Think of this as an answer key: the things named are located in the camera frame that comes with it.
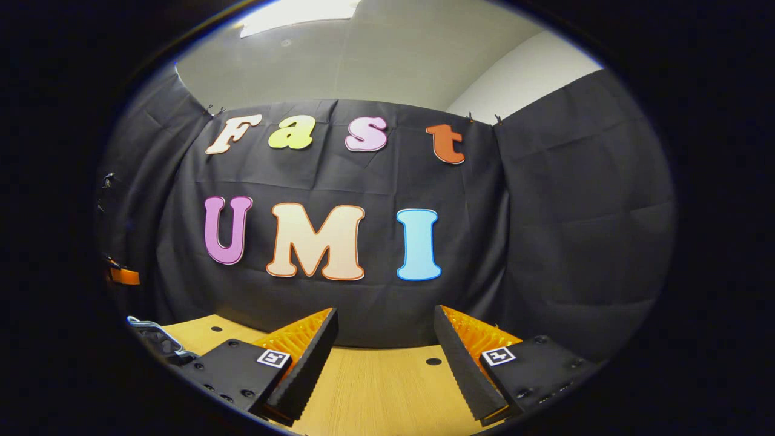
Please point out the light blue suitcase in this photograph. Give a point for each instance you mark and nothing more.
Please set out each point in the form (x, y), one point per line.
(160, 339)

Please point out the long ceiling light panel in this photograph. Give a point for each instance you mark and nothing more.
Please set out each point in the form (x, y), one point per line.
(296, 15)

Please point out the black backdrop cloth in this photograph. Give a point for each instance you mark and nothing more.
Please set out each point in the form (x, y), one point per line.
(545, 242)

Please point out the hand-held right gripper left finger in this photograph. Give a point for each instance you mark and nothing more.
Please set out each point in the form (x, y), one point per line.
(309, 369)

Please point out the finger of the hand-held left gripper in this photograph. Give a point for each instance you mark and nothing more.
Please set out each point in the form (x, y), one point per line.
(125, 277)

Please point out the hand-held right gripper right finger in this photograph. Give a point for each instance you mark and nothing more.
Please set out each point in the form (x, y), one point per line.
(463, 369)

